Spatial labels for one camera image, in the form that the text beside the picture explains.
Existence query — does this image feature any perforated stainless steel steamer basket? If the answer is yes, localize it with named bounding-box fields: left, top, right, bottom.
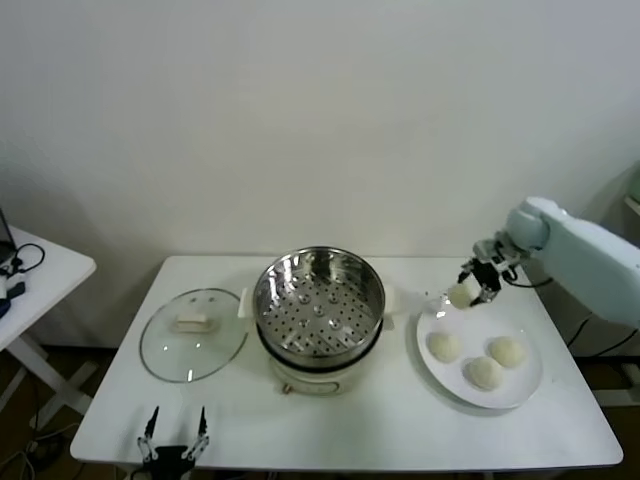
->
left=239, top=245, right=404, bottom=359

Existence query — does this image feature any thin black looped cable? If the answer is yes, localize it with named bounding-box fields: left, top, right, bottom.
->
left=0, top=243, right=47, bottom=276

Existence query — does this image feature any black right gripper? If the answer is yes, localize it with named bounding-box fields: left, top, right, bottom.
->
left=456, top=257, right=503, bottom=307

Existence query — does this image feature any white floor cable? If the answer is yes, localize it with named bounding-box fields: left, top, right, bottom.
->
left=0, top=422, right=81, bottom=480

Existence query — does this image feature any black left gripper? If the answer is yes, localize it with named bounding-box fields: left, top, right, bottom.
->
left=137, top=405, right=211, bottom=474

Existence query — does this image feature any small white adapter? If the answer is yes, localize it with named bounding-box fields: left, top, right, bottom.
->
left=0, top=269, right=26, bottom=299

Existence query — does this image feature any large white round plate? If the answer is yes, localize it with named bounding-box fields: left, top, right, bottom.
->
left=416, top=294, right=544, bottom=410

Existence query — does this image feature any round glass pot lid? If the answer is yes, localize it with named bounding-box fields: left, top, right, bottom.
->
left=138, top=287, right=250, bottom=385

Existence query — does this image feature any dark laptop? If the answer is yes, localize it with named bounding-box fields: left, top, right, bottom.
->
left=0, top=207, right=19, bottom=266

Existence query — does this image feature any white furniture foot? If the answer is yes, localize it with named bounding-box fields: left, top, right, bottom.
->
left=594, top=362, right=640, bottom=409

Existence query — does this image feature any white side table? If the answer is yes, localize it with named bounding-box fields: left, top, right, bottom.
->
left=0, top=224, right=98, bottom=416

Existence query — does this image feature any black wall cable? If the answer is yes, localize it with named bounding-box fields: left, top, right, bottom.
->
left=569, top=317, right=640, bottom=360

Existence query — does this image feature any white steamed baozi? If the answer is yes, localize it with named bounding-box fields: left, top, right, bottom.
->
left=464, top=356, right=505, bottom=392
left=447, top=282, right=477, bottom=310
left=426, top=332, right=462, bottom=363
left=488, top=336, right=529, bottom=370

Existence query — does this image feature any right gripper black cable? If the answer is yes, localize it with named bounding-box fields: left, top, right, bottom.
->
left=502, top=264, right=554, bottom=290

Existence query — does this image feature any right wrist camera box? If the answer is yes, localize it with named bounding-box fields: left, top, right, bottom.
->
left=474, top=238, right=519, bottom=266

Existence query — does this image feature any cream electric cooker base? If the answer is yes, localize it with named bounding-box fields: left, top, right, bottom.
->
left=257, top=312, right=396, bottom=399

